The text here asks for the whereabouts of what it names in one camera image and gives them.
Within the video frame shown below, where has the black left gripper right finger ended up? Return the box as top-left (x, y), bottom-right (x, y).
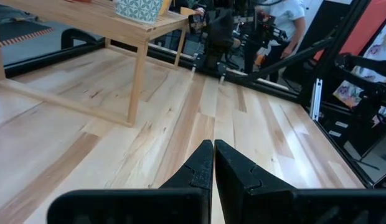
top-left (214, 139), bottom-right (386, 224)

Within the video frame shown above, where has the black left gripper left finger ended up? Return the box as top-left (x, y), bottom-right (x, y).
top-left (46, 139), bottom-right (215, 224)

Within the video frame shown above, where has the green leaf patterned mug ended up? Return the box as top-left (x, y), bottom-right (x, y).
top-left (114, 0), bottom-right (164, 25)

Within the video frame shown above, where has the floral patterned cloth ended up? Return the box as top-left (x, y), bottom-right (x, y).
top-left (332, 18), bottom-right (386, 110)

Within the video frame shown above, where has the person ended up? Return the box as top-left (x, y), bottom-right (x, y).
top-left (255, 0), bottom-right (306, 83)

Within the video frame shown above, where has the wooden slatted shelf riser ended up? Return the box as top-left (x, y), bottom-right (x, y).
top-left (0, 0), bottom-right (190, 128)

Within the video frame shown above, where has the black curved tube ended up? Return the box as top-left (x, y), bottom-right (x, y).
top-left (60, 28), bottom-right (100, 50)

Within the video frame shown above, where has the silver frame bracket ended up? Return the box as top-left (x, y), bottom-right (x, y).
top-left (309, 77), bottom-right (324, 121)

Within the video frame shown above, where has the black aluminium table frame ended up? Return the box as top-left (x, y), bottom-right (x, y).
top-left (2, 0), bottom-right (386, 189)

